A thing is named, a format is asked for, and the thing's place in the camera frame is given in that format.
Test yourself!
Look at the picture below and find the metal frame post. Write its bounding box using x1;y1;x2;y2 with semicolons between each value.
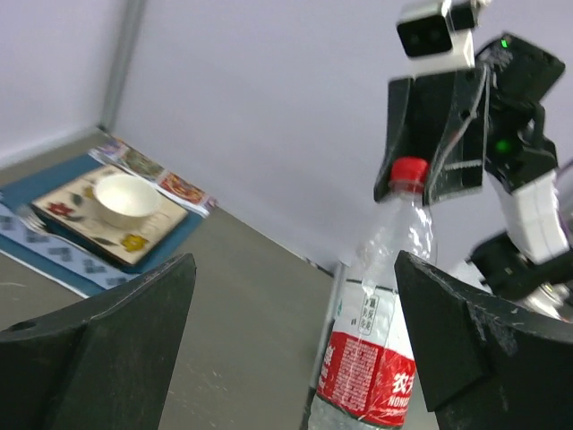
98;0;147;133

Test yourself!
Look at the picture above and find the white ceramic bowl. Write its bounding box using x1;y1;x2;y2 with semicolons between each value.
93;174;162;230

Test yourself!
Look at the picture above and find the red bottle cap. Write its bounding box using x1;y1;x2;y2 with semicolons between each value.
389;157;430;184

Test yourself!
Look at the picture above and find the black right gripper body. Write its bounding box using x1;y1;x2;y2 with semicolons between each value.
471;33;565;193

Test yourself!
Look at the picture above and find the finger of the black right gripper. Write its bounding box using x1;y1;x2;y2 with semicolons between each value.
429;66;488;202
373;77;423;202

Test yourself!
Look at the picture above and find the silver fork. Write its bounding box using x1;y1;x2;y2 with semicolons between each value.
16;204;71;243

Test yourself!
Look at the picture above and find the clear bottle with red label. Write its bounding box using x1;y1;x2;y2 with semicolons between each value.
308;180;437;429

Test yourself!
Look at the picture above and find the square floral plate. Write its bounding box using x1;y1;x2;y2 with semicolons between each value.
31;165;189;267

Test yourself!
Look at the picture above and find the blue patterned placemat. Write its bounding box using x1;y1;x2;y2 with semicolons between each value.
1;152;213;296

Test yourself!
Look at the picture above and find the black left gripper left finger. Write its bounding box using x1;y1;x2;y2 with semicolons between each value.
1;254;196;430

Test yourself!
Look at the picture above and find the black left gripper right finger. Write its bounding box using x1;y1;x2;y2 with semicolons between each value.
395;251;572;429

